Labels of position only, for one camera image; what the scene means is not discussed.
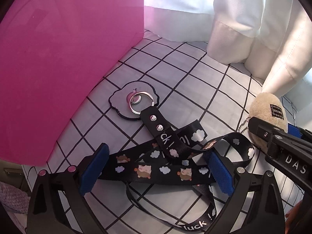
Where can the cream curtain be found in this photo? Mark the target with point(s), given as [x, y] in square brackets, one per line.
[243, 17]

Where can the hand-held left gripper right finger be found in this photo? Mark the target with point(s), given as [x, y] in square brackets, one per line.
[219, 173]

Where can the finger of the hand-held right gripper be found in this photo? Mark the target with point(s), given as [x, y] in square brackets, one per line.
[265, 132]
[298, 132]

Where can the pink plastic bin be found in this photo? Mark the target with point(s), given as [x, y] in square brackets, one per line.
[61, 65]

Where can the white cloud-shaped charm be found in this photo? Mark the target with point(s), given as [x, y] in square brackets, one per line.
[117, 104]

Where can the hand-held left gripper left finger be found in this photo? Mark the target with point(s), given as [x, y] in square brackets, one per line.
[93, 173]

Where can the person's right hand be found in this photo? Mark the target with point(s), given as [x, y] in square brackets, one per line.
[295, 213]

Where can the grey knit cloth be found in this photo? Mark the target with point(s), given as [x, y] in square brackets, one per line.
[12, 197]

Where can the white black-checked tablecloth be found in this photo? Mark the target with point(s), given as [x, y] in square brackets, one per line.
[195, 78]

